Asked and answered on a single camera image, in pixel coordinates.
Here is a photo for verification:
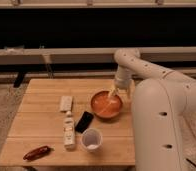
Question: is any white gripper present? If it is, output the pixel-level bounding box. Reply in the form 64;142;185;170
108;66;132;99

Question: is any orange ceramic bowl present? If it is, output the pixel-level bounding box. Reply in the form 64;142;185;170
91;91;123;119

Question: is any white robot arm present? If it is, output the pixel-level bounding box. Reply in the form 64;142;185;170
113;49;196;171

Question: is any black smartphone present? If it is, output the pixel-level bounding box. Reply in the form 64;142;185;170
75;111;94;133

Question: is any white plastic cup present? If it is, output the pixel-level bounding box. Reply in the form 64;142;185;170
81;128;102;152

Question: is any white rectangular box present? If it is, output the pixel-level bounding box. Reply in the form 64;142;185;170
59;96;73;112

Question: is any white plastic bottle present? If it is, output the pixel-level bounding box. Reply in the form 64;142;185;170
64;111;75;150

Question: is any wooden table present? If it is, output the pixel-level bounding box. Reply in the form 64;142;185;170
0;79;135;167

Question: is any red chili pepper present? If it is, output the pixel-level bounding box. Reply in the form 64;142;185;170
23;146;52;161

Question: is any black floor cable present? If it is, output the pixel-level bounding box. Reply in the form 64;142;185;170
185;157;196;171

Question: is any long grey bench rail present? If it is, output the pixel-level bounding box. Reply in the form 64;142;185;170
0;47;196;65

